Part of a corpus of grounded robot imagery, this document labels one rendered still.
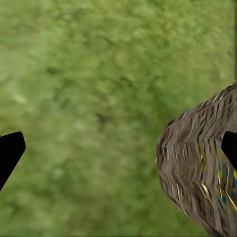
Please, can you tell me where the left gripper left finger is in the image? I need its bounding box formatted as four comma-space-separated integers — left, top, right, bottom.
0, 131, 26, 191

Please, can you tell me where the easter egg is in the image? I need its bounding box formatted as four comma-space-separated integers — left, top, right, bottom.
199, 151, 237, 207

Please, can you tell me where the wicker basket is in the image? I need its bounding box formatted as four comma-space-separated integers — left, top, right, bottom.
156, 81, 237, 237

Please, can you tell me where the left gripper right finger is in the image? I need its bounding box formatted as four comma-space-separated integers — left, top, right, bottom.
221, 131, 237, 171

